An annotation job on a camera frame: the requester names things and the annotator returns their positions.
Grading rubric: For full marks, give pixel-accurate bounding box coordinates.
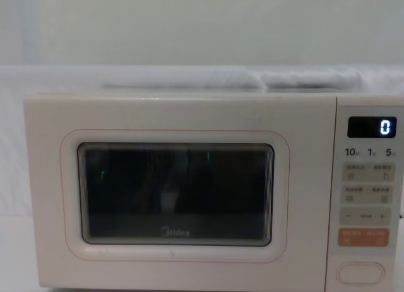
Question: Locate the oven control panel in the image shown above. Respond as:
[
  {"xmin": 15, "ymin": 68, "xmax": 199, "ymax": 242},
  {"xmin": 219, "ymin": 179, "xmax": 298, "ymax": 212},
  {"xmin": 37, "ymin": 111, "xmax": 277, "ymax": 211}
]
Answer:
[{"xmin": 328, "ymin": 96, "xmax": 404, "ymax": 289}]

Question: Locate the cream microwave oven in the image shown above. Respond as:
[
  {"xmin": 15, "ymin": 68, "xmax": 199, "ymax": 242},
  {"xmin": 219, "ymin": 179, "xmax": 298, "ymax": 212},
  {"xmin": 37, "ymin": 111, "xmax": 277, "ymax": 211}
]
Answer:
[{"xmin": 23, "ymin": 91, "xmax": 404, "ymax": 289}]

